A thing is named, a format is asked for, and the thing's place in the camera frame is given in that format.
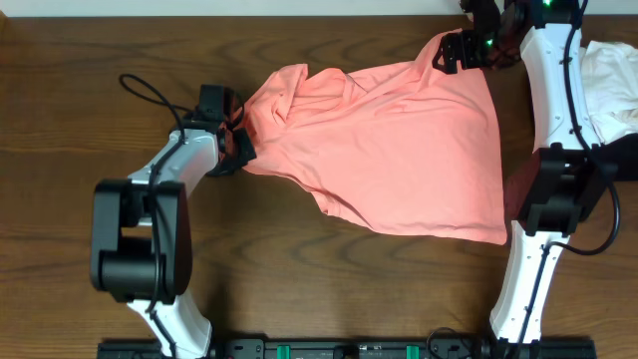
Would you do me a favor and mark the pink printed t-shirt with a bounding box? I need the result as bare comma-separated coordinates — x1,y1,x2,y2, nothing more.
244,39,507,244

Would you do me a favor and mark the black fabric container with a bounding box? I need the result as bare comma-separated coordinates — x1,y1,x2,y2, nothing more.
597,134,638,181

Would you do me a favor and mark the white crumpled cloth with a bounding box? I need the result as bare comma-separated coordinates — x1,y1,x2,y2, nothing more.
580,41,637,144

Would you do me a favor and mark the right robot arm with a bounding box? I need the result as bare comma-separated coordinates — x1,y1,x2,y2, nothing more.
433,0,620,348

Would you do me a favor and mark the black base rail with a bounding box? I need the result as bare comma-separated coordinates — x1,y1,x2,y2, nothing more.
96,337,597,359

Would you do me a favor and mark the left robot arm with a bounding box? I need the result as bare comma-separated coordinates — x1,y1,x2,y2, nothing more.
90,85,256,358

